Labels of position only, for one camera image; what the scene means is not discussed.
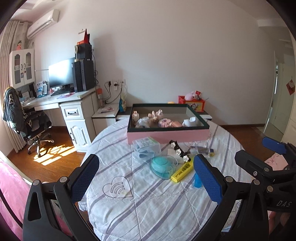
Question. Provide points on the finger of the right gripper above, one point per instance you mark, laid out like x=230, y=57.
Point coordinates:
x=274, y=145
x=254, y=166

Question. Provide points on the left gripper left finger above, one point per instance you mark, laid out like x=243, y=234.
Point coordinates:
x=40, y=221

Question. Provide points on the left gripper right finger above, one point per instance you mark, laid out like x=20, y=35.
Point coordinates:
x=251, y=221

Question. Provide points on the yellow highlighter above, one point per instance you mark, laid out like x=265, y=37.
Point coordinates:
x=182, y=172

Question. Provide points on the black hair clip white flowers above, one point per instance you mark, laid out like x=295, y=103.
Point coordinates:
x=179, y=152

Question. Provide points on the rose gold tumbler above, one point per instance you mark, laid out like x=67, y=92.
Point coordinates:
x=176, y=124

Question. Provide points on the teal toy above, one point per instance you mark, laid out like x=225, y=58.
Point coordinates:
x=164, y=166

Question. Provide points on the pink block donut figure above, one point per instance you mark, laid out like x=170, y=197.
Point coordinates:
x=164, y=123

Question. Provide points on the clear box with blue cloth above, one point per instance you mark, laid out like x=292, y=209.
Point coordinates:
x=146, y=148

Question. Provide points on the blue highlighter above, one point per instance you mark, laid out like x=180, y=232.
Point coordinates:
x=197, y=181

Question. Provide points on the baby doll blue dress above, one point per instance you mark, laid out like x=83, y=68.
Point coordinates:
x=153, y=117

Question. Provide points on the pink white block figure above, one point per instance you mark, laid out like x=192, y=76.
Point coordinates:
x=135, y=116

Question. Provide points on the pink bedding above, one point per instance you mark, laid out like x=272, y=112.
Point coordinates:
x=14, y=193

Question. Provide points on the striped quilted table cover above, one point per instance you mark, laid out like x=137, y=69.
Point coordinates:
x=127, y=201

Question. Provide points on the red toy storage box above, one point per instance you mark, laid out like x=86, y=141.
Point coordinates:
x=197, y=105

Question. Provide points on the black office chair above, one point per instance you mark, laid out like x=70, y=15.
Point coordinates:
x=33, y=126

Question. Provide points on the pink and black box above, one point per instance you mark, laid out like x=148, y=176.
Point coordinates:
x=168, y=125

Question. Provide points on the white desk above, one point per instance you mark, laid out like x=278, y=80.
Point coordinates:
x=77, y=110

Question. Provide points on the orange capped bottle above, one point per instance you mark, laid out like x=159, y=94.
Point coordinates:
x=100, y=97

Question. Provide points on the black computer tower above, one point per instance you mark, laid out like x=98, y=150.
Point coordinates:
x=83, y=75

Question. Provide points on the black computer monitor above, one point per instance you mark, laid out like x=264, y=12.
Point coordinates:
x=60, y=73

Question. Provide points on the white glass-door cabinet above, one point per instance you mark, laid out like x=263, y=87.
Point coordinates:
x=21, y=68

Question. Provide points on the black speaker box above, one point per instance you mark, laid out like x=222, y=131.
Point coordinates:
x=83, y=51

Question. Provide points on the doll on cabinet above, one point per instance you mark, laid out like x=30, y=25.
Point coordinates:
x=20, y=45

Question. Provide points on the white air conditioner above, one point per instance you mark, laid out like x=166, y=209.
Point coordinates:
x=49, y=19

